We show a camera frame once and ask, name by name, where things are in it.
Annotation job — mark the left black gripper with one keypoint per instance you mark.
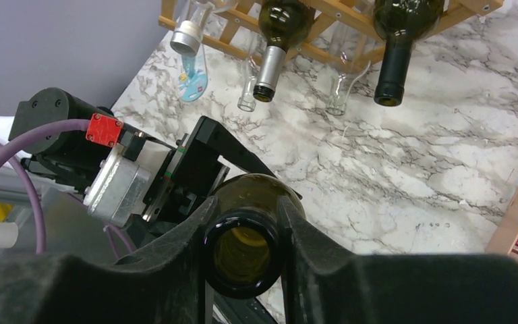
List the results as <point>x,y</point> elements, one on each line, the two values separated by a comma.
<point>192,171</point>

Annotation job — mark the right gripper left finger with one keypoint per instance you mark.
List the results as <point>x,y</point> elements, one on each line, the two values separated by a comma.
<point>162,282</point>

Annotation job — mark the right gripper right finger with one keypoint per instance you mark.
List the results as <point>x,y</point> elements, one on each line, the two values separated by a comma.
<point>326,283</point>

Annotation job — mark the green wine bottle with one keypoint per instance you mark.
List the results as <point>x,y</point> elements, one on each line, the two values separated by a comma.
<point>284,24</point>
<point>244,250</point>
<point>400,23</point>

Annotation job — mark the clear bottle silver cap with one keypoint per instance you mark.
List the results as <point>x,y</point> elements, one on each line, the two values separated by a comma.
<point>189,31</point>

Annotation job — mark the square clear glass bottle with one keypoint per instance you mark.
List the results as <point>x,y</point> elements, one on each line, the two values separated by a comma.
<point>249,69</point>

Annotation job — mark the slim clear glass bottle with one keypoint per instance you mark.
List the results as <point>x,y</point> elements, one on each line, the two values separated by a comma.
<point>349,46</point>

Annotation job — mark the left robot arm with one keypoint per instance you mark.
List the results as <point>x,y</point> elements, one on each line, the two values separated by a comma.
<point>46,140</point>

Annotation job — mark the blue white small object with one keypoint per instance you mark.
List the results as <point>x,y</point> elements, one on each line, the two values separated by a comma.
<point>193,77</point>

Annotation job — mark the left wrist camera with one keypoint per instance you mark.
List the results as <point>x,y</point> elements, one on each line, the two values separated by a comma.
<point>127,172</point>

